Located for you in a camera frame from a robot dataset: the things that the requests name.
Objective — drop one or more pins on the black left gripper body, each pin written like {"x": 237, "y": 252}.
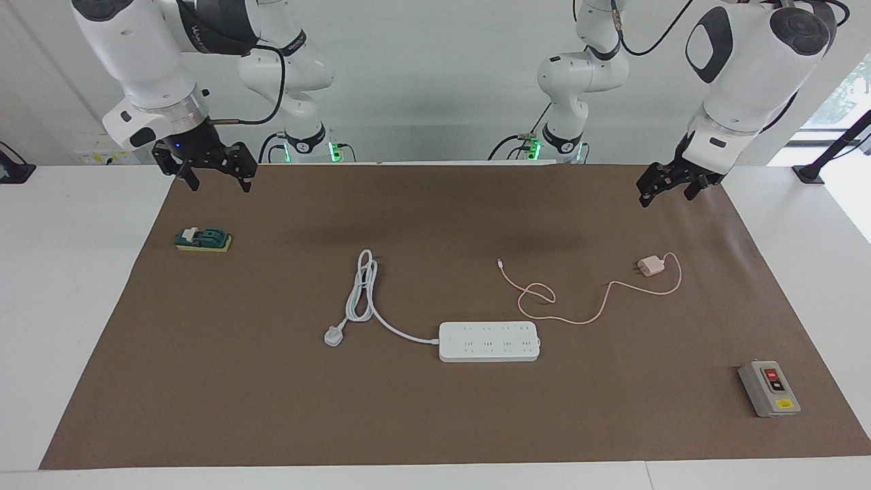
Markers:
{"x": 684, "y": 171}

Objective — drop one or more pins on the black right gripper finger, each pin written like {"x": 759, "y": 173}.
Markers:
{"x": 191, "y": 181}
{"x": 245, "y": 184}

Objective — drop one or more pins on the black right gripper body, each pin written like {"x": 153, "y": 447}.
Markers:
{"x": 204, "y": 153}

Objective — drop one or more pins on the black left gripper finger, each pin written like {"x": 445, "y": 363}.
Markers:
{"x": 644, "y": 198}
{"x": 692, "y": 190}

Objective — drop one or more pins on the pink charger adapter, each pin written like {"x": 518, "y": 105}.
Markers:
{"x": 653, "y": 267}

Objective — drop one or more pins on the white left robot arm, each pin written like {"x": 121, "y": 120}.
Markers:
{"x": 748, "y": 68}

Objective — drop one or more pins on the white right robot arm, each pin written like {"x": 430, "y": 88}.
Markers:
{"x": 136, "y": 54}

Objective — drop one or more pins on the black clamp stand with rod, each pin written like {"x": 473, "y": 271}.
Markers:
{"x": 810, "y": 173}

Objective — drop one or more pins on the brown table mat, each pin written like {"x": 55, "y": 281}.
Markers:
{"x": 272, "y": 408}

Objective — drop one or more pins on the green knife switch yellow base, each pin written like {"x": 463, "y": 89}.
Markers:
{"x": 207, "y": 238}

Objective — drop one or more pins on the white wall socket box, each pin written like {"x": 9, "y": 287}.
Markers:
{"x": 95, "y": 158}

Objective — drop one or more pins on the small black clamp mount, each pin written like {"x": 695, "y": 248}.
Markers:
{"x": 13, "y": 173}

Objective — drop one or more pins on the grey push-button switch box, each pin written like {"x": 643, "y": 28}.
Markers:
{"x": 765, "y": 395}

